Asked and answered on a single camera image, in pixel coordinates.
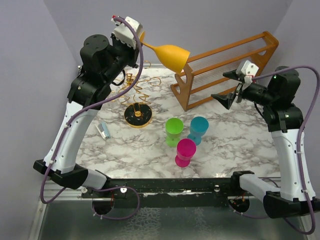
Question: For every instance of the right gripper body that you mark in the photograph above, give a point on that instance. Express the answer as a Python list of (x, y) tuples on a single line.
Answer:
[(257, 93)]

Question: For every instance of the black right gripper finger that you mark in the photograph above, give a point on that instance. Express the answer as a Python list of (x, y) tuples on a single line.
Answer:
[(226, 100), (233, 75)]

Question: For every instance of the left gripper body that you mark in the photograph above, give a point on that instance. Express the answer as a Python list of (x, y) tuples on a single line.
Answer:
[(123, 54)]

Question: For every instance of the teal plastic goblet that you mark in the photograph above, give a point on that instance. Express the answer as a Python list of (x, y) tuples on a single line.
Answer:
[(198, 127)]

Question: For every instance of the orange plastic goblet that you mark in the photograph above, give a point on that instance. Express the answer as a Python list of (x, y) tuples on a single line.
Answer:
[(172, 57)]

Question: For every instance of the green plastic goblet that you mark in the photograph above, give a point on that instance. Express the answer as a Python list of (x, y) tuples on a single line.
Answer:
[(173, 128)]

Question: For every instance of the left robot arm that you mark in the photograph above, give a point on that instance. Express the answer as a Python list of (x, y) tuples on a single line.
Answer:
[(102, 62)]

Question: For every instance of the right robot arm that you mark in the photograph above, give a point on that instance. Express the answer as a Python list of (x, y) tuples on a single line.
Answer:
[(286, 124)]

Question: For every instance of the wooden rack with clear rods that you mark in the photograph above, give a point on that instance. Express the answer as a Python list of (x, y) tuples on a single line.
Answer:
[(205, 70)]

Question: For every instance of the pink plastic goblet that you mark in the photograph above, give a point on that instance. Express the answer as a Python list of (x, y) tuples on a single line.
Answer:
[(185, 150)]

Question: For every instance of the light blue stapler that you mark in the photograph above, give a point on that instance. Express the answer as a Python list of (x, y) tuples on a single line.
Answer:
[(103, 130)]

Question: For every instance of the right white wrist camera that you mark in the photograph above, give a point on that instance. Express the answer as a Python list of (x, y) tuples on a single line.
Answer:
[(246, 71)]

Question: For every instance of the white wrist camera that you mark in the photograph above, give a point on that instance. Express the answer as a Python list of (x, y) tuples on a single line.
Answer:
[(124, 34), (246, 71)]

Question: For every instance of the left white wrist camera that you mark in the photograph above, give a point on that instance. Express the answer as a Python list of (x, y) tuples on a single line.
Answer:
[(124, 34)]

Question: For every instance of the gold wire wine glass rack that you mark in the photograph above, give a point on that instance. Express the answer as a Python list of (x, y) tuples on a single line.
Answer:
[(138, 113)]

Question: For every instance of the black base frame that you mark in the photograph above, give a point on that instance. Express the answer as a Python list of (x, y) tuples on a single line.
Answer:
[(167, 192)]

